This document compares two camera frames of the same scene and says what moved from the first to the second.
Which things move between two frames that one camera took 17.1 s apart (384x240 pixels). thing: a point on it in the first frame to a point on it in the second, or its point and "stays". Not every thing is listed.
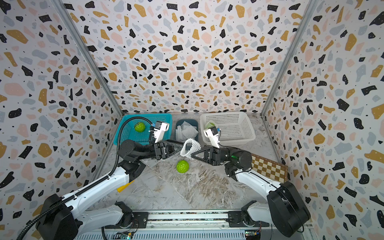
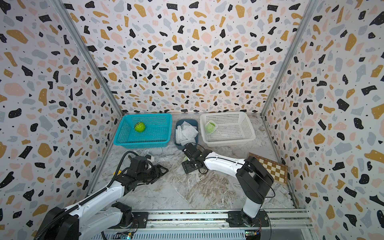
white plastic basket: x=233 y=127 stays
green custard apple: x=210 y=125 stays
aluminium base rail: x=190 y=225 stays
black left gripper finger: x=170 y=154 to x=152 y=182
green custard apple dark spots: x=139 y=127 stays
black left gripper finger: x=175 y=143 to x=159 y=172
